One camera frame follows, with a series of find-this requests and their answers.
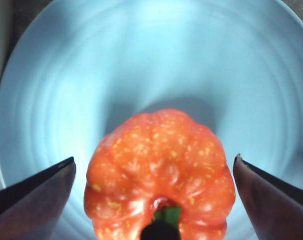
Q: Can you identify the blue round plate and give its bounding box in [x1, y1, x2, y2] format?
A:
[0, 0, 303, 240]

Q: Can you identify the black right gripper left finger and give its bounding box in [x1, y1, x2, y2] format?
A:
[0, 156, 77, 240]

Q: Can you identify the orange pumpkin with green stem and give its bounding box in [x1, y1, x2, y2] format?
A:
[83, 108, 237, 240]

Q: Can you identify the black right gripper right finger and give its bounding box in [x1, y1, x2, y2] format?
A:
[232, 153, 303, 240]

